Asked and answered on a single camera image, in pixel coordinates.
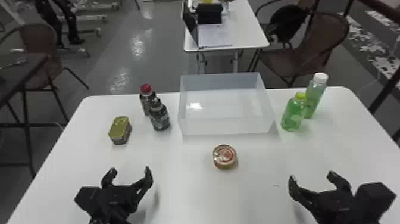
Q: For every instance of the clear box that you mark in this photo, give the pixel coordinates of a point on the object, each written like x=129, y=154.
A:
x=223, y=106

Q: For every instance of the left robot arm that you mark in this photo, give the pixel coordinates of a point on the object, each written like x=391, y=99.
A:
x=109, y=220

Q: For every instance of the red-capped dark bottle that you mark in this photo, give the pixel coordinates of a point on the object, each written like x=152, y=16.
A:
x=146, y=97

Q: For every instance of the green bottle with white cap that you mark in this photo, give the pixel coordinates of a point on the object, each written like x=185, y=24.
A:
x=314, y=97

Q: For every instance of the white side table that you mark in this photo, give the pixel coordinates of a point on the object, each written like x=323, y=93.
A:
x=243, y=31

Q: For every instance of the black box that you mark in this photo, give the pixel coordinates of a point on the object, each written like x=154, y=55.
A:
x=209, y=13

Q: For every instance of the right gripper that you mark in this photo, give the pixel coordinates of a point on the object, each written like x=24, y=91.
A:
x=337, y=208

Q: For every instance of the brown chair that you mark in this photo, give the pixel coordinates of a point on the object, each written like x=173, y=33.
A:
x=312, y=43
x=43, y=43

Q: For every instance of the red can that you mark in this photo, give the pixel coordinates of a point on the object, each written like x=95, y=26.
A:
x=224, y=156

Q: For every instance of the yellow can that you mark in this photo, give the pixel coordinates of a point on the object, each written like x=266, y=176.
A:
x=119, y=129

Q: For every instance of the black-capped dark bottle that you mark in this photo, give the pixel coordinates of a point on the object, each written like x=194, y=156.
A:
x=159, y=117

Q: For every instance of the white paper sheet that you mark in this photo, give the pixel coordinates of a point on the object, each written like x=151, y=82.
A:
x=214, y=36

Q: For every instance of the black chair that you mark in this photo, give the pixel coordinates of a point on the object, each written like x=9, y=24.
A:
x=286, y=20

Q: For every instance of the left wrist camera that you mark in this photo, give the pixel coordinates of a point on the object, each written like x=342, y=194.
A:
x=87, y=198

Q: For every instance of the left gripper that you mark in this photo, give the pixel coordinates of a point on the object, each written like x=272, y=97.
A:
x=115, y=200

